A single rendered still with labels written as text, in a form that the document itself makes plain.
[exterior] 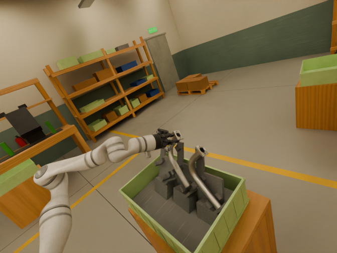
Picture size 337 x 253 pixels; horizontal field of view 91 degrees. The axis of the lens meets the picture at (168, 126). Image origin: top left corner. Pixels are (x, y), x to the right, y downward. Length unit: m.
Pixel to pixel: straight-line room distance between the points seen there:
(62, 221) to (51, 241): 0.06
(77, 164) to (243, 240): 0.78
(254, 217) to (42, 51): 5.52
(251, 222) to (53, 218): 0.81
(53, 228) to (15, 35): 5.25
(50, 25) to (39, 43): 0.56
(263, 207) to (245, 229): 0.14
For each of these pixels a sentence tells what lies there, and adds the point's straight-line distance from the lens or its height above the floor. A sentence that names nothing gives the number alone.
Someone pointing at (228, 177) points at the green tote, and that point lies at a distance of 0.96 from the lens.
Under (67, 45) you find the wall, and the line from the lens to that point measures 5.81.
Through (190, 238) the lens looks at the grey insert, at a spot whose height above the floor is 0.85.
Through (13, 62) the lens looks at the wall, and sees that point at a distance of 5.53.
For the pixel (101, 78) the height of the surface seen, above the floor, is 1.50.
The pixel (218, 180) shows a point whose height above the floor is 1.03.
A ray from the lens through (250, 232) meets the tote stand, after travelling 0.95.
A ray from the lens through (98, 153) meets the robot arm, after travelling 0.72.
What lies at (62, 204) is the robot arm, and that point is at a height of 1.27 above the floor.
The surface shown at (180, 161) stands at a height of 1.04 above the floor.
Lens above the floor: 1.62
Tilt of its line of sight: 24 degrees down
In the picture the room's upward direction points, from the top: 22 degrees counter-clockwise
